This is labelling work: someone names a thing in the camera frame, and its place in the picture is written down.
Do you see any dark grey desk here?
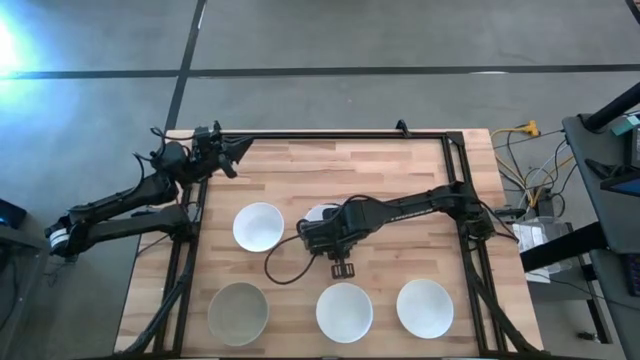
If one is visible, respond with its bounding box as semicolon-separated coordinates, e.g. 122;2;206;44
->
562;113;640;256

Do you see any tablet with blue screen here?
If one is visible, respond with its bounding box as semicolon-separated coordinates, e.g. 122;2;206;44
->
599;169;640;199

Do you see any teal box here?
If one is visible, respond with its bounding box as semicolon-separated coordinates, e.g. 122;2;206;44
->
610;113;640;137

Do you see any black aluminium table frame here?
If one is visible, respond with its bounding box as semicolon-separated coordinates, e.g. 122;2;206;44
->
117;130;541;359

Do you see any grey ceramic bowl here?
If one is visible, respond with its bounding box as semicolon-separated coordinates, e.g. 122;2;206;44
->
207;281;270;348

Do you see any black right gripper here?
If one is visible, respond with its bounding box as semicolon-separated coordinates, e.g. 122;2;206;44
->
297;197;371;280

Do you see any black desk crossbar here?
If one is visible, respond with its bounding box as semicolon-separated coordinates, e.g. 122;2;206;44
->
519;222;609;274

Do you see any white ceramic bowl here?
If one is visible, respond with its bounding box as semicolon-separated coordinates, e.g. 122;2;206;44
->
395;278;455;340
232;201;286;254
308;203;345;222
315;282;374;345
303;202;346;224

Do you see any black device with blue light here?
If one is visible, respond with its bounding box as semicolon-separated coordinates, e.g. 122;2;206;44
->
0;198;27;230

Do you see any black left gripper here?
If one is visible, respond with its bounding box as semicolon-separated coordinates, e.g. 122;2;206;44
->
189;124;255;180

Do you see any clear plastic container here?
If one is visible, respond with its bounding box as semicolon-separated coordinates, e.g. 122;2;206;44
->
512;215;574;284

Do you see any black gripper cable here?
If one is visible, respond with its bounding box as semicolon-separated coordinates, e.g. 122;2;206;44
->
263;233;319;286

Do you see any grey metal stand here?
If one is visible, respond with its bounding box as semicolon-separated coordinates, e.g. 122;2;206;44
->
0;224;81;360

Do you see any dark keyboard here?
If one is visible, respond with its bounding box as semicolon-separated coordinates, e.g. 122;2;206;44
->
624;252;640;296

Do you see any black pole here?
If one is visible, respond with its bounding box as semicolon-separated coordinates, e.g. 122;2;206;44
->
583;82;640;132

